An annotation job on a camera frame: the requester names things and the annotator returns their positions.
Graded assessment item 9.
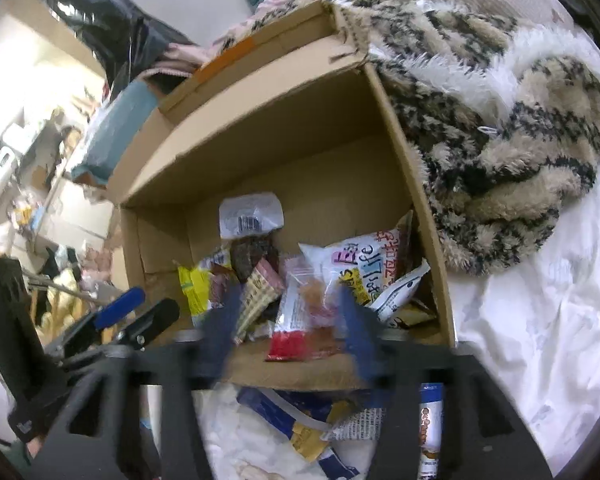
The yellow snack bag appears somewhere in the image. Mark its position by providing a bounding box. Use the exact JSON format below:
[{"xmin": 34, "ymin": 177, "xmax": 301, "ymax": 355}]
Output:
[{"xmin": 178, "ymin": 245, "xmax": 233, "ymax": 327}]

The beige patterned wafer bar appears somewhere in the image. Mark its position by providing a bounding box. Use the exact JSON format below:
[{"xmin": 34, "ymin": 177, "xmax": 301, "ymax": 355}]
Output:
[{"xmin": 234, "ymin": 258, "xmax": 285, "ymax": 344}]

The white blue snack bag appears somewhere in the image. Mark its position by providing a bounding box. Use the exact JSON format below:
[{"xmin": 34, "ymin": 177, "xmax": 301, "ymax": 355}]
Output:
[{"xmin": 321, "ymin": 382, "xmax": 444, "ymax": 479}]

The small brown candy packet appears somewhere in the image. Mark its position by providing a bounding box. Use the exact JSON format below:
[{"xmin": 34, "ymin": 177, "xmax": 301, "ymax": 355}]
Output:
[{"xmin": 289, "ymin": 256, "xmax": 341, "ymax": 361}]

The dark brown snack packet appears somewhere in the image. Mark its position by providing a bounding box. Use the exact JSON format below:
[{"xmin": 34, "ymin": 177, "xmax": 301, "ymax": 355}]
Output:
[{"xmin": 219, "ymin": 192, "xmax": 285, "ymax": 283}]

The white colourful chips bag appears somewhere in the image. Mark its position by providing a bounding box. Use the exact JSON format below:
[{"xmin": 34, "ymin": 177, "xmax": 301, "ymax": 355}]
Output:
[{"xmin": 299, "ymin": 211, "xmax": 413, "ymax": 307}]

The white red snack bar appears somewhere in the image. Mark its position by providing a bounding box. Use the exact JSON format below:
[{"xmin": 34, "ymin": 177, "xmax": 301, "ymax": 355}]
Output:
[{"xmin": 266, "ymin": 256, "xmax": 312, "ymax": 362}]

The person's left hand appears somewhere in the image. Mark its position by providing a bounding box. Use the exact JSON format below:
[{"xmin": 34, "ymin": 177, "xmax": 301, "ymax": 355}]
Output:
[{"xmin": 26, "ymin": 437, "xmax": 44, "ymax": 458}]

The white kitchen cabinet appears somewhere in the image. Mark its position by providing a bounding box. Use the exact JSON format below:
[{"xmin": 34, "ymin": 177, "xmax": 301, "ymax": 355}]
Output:
[{"xmin": 33, "ymin": 178, "xmax": 114, "ymax": 254}]

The white bear print bedsheet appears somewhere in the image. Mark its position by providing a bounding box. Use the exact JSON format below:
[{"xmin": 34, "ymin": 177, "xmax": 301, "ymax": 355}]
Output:
[{"xmin": 194, "ymin": 0, "xmax": 600, "ymax": 480}]

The brown cardboard box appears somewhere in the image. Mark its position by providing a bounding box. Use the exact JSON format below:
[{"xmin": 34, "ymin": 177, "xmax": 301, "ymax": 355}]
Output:
[{"xmin": 104, "ymin": 0, "xmax": 458, "ymax": 394}]

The black plastic bag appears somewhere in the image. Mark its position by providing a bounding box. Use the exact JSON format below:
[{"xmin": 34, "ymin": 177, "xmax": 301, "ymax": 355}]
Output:
[{"xmin": 42, "ymin": 0, "xmax": 195, "ymax": 99}]

